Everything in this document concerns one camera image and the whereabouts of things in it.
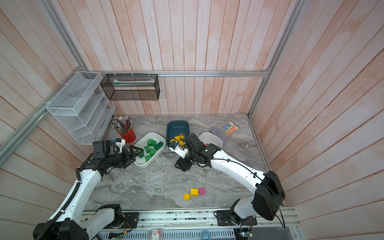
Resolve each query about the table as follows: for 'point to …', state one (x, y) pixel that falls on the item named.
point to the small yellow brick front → (187, 197)
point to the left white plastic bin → (142, 142)
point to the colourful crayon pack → (229, 128)
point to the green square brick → (149, 142)
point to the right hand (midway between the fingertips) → (179, 160)
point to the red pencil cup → (130, 136)
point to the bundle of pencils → (122, 124)
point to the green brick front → (154, 143)
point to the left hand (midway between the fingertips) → (139, 157)
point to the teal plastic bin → (174, 128)
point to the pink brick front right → (202, 191)
